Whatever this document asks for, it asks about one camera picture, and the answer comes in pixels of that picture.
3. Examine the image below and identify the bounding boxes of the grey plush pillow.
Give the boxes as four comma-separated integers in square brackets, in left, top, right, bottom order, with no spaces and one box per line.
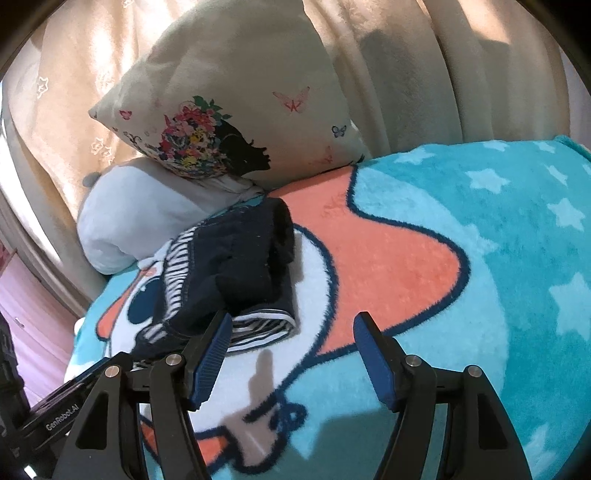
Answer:
[76,157,269,275]

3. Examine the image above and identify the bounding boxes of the teal cartoon printed blanket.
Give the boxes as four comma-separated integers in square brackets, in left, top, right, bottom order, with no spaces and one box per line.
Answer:
[65,135,591,480]

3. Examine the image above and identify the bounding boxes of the beige padded bed frame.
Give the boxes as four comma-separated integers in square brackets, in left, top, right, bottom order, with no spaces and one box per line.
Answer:
[0,83,105,319]

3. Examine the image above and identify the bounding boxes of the navy and striped pants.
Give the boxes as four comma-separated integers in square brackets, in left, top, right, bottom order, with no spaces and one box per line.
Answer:
[131,198,298,370]

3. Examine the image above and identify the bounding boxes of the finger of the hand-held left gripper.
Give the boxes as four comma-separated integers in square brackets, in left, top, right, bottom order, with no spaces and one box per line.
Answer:
[124,357,155,391]

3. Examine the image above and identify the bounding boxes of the peach star-pattern curtain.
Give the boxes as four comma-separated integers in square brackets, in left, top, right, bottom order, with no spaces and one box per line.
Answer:
[7,0,259,217]

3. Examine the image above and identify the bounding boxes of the cream floral print cushion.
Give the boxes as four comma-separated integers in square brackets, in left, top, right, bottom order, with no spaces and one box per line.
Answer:
[88,0,370,182]

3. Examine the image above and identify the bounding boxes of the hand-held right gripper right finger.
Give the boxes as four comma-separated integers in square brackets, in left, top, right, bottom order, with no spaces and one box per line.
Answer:
[352,311,514,480]

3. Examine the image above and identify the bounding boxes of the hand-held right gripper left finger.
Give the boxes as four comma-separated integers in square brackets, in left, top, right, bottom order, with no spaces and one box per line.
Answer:
[58,311,234,480]

